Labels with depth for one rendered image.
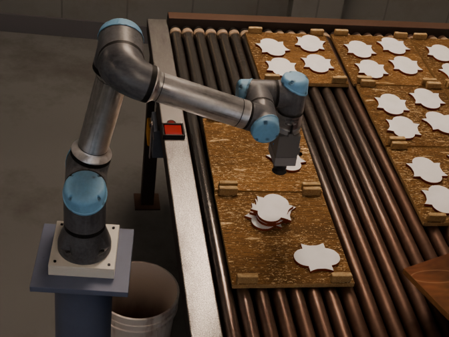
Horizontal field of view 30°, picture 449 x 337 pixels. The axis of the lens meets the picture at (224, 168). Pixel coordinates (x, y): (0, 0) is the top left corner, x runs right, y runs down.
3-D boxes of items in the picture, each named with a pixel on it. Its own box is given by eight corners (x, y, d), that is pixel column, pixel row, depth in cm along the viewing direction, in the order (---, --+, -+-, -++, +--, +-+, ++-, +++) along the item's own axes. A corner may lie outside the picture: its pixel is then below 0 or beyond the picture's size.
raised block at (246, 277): (236, 284, 230) (237, 277, 228) (235, 279, 231) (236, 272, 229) (257, 284, 231) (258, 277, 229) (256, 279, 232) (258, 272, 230)
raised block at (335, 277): (331, 283, 234) (332, 276, 232) (329, 278, 236) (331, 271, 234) (351, 283, 235) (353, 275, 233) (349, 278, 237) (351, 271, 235)
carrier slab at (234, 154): (214, 194, 263) (214, 190, 262) (202, 122, 296) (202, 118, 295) (322, 195, 269) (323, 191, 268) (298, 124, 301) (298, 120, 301)
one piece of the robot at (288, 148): (313, 126, 231) (304, 173, 240) (306, 108, 238) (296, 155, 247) (279, 126, 229) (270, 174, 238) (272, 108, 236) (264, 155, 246)
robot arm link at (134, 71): (106, 61, 195) (290, 120, 212) (106, 36, 203) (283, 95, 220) (89, 99, 201) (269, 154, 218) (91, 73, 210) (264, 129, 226)
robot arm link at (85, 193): (61, 235, 227) (61, 198, 219) (63, 202, 238) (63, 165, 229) (106, 235, 229) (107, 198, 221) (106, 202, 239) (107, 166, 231)
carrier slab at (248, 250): (231, 289, 230) (232, 284, 229) (213, 195, 263) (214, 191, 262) (353, 287, 236) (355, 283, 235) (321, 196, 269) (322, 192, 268)
